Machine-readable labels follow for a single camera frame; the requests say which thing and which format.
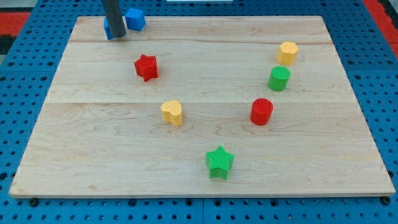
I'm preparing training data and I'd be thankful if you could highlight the grey cylindrical robot arm rod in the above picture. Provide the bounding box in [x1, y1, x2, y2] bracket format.
[101, 0, 126, 38]

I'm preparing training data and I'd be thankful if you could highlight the blue cube block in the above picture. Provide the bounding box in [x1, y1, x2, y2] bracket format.
[125, 8, 146, 31]

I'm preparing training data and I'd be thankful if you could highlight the light wooden board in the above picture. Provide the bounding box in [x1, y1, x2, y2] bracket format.
[9, 16, 395, 198]

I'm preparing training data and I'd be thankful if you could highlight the yellow heart block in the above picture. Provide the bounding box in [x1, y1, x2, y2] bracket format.
[160, 100, 183, 126]

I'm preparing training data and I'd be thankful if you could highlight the green star block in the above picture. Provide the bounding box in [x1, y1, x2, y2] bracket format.
[205, 146, 234, 180]

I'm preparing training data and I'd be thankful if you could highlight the red cylinder block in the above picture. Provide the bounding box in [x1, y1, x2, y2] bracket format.
[249, 98, 274, 126]

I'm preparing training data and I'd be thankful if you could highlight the red star block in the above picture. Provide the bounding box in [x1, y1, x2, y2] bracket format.
[134, 54, 159, 82]

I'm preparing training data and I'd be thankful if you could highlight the green cylinder block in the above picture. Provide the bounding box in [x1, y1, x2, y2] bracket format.
[268, 66, 291, 91]

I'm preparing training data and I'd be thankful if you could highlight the yellow hexagon block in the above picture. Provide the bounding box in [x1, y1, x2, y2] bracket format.
[277, 41, 299, 66]

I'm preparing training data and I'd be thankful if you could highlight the blue block behind rod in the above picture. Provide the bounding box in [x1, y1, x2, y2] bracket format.
[103, 17, 114, 40]

